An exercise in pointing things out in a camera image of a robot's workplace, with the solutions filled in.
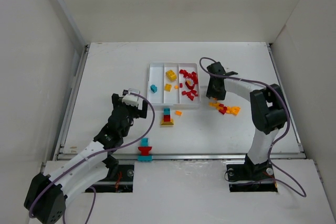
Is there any teal frog duplo piece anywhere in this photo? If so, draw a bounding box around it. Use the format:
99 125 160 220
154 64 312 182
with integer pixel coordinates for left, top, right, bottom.
138 138 153 162

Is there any yellow duplo brick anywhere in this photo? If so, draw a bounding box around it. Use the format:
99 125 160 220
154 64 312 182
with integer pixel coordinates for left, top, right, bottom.
165 69 177 82

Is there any teal duplo brick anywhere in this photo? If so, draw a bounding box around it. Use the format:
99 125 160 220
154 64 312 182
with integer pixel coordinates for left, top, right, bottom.
150 84 158 93

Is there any red arch lego piece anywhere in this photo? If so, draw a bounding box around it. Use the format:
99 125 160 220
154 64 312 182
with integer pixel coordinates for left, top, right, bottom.
185 78 195 90

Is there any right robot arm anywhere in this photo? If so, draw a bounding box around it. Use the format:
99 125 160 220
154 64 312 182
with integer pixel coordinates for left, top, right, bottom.
202 61 290 178

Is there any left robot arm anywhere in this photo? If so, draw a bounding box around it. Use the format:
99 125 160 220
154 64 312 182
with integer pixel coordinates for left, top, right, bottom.
24 89 153 223

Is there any red orange lego pile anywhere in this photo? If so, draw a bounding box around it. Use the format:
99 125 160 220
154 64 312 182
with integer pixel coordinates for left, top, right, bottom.
208 99 240 116

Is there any white three-compartment tray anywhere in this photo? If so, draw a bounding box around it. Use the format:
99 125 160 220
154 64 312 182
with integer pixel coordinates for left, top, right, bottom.
147 62 201 109

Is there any teal red yellow duplo stack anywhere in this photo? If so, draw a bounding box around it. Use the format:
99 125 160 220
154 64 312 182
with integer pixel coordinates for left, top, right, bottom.
160 108 174 126

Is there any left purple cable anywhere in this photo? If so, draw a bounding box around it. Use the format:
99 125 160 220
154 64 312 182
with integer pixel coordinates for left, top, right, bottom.
28 91 155 224

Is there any purple cable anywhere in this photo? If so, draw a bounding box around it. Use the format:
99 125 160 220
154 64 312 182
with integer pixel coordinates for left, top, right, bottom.
28 91 155 224
198 56 307 198

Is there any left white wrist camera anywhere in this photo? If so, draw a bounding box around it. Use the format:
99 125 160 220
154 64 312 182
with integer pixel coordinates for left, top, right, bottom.
121 88 140 108

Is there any aluminium front rail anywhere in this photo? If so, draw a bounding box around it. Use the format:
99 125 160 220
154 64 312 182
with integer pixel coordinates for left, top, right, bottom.
112 153 250 161

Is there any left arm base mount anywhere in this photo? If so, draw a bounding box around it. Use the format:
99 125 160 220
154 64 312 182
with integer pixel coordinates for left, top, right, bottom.
91 156 135 193

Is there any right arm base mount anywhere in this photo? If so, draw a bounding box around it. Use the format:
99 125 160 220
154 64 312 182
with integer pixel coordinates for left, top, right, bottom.
226 164 278 193

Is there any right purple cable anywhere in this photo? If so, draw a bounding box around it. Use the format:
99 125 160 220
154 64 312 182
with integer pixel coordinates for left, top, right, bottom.
198 56 307 198

